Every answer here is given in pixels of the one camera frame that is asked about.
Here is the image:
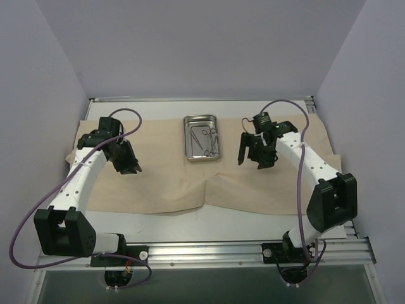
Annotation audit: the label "beige cloth surgical kit roll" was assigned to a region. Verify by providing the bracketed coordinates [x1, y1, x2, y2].
[86, 118, 311, 215]

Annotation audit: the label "steel instrument tray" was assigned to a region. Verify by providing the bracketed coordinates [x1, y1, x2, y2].
[183, 114, 221, 163]

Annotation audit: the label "steel tweezers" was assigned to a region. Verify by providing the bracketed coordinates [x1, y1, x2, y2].
[190, 127, 203, 149]

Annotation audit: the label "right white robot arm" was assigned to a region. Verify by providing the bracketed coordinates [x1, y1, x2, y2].
[237, 121, 358, 262]

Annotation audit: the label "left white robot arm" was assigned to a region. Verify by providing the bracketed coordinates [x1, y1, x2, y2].
[34, 117, 141, 265]

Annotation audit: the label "steel surgical scissors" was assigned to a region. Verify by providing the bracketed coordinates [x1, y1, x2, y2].
[209, 128, 219, 156]

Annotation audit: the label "steel forceps clamp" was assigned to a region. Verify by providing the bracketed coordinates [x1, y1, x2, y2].
[202, 128, 214, 156]

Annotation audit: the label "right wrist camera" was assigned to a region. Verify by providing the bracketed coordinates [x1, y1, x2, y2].
[252, 112, 273, 134]

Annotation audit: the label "back aluminium rail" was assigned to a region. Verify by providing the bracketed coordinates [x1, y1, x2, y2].
[89, 96, 314, 103]

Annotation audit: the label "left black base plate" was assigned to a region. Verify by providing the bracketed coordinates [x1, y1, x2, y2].
[90, 245, 149, 267]

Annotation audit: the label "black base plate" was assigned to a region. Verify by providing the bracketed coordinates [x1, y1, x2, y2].
[90, 245, 149, 267]
[261, 243, 308, 264]

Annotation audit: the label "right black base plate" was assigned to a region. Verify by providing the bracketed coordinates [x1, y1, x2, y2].
[261, 243, 308, 264]

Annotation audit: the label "aluminium front rail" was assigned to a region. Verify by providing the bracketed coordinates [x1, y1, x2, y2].
[37, 237, 377, 270]

